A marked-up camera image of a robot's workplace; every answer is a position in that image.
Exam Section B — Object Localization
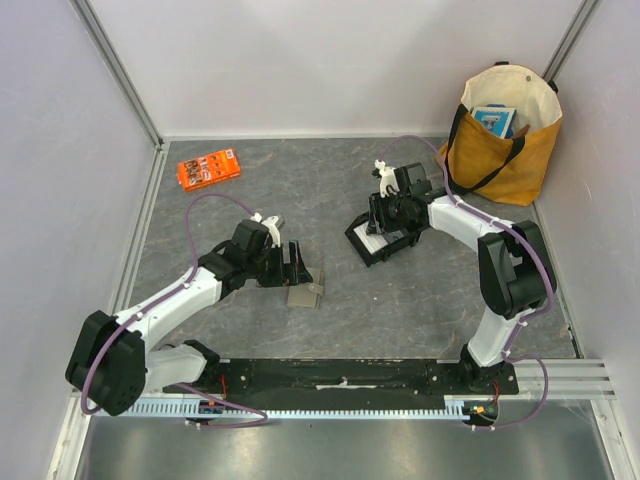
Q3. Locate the light blue cable duct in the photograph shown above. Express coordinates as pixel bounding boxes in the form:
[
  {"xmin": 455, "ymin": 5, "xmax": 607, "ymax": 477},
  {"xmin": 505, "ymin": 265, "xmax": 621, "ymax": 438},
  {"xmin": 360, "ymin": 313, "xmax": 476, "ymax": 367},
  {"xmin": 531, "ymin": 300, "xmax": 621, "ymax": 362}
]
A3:
[{"xmin": 122, "ymin": 394, "xmax": 474, "ymax": 419}]

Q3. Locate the yellow canvas tote bag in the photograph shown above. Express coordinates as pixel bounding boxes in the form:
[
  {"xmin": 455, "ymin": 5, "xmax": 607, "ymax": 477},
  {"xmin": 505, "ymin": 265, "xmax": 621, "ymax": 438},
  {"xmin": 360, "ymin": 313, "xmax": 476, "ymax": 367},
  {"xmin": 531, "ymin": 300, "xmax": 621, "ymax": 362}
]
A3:
[{"xmin": 439, "ymin": 62, "xmax": 563, "ymax": 206}]

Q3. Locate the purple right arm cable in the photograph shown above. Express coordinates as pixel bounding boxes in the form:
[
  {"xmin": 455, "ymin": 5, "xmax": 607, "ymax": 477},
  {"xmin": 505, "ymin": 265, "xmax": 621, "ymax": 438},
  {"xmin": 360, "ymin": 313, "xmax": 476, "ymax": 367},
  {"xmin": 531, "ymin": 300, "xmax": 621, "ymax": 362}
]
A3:
[{"xmin": 382, "ymin": 135, "xmax": 557, "ymax": 430}]

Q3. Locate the blue book in bag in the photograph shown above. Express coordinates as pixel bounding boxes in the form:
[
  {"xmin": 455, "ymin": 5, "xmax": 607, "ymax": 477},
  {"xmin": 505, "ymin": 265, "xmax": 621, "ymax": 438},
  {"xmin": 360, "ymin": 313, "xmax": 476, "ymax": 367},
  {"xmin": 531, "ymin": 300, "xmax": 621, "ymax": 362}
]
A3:
[{"xmin": 471, "ymin": 104, "xmax": 517, "ymax": 139}]

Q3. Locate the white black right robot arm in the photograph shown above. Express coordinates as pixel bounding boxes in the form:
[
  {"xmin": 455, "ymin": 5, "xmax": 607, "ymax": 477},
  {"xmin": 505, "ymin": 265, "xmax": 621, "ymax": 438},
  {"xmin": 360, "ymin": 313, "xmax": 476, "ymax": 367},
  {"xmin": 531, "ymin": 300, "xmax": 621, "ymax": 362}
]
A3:
[{"xmin": 353, "ymin": 160, "xmax": 557, "ymax": 394}]

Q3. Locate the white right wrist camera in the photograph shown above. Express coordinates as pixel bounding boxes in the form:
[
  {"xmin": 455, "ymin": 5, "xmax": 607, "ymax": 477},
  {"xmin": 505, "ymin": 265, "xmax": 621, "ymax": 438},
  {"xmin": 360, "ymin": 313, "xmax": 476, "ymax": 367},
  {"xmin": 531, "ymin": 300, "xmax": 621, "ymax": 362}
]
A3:
[{"xmin": 372, "ymin": 159, "xmax": 399, "ymax": 198}]

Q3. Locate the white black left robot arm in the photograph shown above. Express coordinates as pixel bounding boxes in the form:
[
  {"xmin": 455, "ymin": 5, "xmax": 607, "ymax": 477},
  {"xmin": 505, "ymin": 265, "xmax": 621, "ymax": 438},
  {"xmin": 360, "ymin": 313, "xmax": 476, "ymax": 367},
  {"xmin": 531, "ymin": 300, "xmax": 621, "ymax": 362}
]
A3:
[{"xmin": 65, "ymin": 215, "xmax": 313, "ymax": 416}]

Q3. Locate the beige leather card holder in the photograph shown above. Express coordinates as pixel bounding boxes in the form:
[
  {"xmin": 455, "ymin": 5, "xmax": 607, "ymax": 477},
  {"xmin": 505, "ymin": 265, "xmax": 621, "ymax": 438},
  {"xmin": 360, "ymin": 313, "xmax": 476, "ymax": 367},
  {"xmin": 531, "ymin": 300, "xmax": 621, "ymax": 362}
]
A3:
[{"xmin": 287, "ymin": 268, "xmax": 325, "ymax": 309}]

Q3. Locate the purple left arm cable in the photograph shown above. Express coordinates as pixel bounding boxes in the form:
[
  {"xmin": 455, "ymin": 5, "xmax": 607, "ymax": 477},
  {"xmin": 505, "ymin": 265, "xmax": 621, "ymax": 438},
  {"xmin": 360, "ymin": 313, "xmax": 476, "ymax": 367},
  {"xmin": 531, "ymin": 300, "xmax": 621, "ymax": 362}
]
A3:
[{"xmin": 81, "ymin": 193, "xmax": 271, "ymax": 430}]

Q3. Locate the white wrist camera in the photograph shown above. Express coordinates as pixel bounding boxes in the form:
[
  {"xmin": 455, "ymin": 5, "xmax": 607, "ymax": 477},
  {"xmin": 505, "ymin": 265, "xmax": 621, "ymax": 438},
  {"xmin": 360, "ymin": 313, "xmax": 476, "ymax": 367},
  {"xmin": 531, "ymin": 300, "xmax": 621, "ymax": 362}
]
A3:
[
  {"xmin": 372, "ymin": 159, "xmax": 399, "ymax": 198},
  {"xmin": 250, "ymin": 212, "xmax": 285, "ymax": 247}
]

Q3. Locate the white card stack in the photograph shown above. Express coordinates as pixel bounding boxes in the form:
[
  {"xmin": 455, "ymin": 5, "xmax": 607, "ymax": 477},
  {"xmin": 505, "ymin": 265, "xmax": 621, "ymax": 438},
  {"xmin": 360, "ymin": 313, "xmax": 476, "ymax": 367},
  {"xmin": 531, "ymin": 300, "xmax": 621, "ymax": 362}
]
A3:
[{"xmin": 353, "ymin": 223, "xmax": 388, "ymax": 255}]

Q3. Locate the orange card box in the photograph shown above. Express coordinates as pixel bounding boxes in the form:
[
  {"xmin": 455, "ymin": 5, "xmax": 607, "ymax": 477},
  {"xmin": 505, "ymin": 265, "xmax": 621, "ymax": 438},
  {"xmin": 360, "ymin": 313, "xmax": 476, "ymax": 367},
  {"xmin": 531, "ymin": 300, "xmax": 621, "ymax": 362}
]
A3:
[{"xmin": 176, "ymin": 148, "xmax": 242, "ymax": 192}]

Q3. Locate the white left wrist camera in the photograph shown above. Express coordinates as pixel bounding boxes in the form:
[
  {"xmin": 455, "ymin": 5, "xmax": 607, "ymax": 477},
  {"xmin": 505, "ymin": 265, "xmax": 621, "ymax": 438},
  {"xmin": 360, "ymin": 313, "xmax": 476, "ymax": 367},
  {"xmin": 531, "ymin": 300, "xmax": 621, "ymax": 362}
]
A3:
[{"xmin": 250, "ymin": 212, "xmax": 285, "ymax": 247}]

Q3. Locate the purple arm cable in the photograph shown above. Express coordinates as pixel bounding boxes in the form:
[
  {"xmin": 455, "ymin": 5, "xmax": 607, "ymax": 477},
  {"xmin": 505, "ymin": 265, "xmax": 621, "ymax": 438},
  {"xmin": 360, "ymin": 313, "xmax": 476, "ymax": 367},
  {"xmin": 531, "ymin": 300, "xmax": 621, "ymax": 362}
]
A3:
[
  {"xmin": 382, "ymin": 135, "xmax": 557, "ymax": 430},
  {"xmin": 81, "ymin": 193, "xmax": 271, "ymax": 430}
]

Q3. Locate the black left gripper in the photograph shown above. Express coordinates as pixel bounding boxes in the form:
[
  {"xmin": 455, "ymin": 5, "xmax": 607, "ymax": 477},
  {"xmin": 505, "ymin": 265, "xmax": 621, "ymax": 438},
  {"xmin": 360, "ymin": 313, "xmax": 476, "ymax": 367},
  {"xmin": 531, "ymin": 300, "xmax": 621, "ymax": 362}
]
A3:
[{"xmin": 246, "ymin": 240, "xmax": 312, "ymax": 288}]

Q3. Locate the black card tray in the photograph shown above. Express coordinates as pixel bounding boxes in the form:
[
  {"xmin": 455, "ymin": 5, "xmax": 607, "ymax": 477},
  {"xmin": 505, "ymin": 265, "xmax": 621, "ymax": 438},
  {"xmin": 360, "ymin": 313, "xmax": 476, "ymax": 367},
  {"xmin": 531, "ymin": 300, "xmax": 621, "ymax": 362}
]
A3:
[{"xmin": 345, "ymin": 213, "xmax": 425, "ymax": 267}]

